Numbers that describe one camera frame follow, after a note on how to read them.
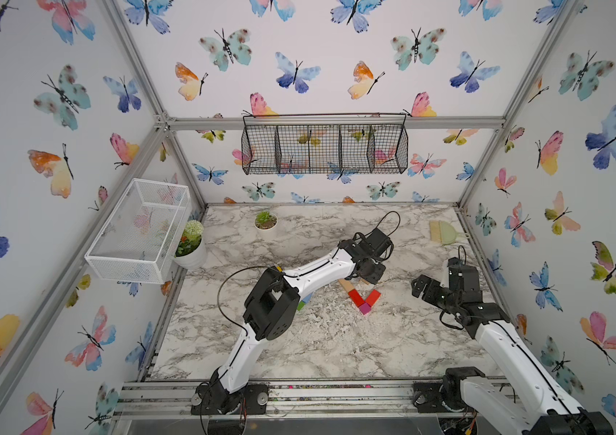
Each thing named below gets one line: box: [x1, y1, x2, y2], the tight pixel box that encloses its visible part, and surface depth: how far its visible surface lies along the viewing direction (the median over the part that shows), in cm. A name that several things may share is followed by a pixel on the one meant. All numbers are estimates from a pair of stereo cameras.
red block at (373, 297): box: [365, 289, 382, 308], surface depth 95 cm
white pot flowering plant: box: [173, 219, 207, 271], surface depth 95 cm
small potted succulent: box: [253, 211, 279, 232], surface depth 106 cm
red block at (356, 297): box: [347, 288, 366, 308], surface depth 94 cm
